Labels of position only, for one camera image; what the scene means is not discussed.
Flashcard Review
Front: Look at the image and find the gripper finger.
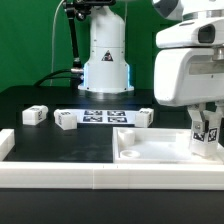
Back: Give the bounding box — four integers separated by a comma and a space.
187, 103, 209, 135
215, 101, 224, 117

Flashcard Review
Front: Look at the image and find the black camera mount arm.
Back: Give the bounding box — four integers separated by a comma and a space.
63, 0, 116, 68

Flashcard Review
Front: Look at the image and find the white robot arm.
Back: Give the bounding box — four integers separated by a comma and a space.
81, 0, 224, 133

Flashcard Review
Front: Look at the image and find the white U-shaped fence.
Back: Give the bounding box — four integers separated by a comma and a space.
0, 129, 224, 190

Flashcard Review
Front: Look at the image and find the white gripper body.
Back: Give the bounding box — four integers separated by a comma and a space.
154, 17, 224, 106

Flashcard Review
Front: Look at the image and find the white cable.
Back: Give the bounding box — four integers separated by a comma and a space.
49, 0, 66, 87

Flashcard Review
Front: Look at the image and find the AprilTag marker sheet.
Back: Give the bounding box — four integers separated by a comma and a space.
70, 109, 136, 124

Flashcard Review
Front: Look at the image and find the white square tabletop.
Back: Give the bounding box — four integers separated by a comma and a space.
112, 127, 224, 165

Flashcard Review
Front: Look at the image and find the black cable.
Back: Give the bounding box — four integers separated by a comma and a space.
33, 68, 81, 88

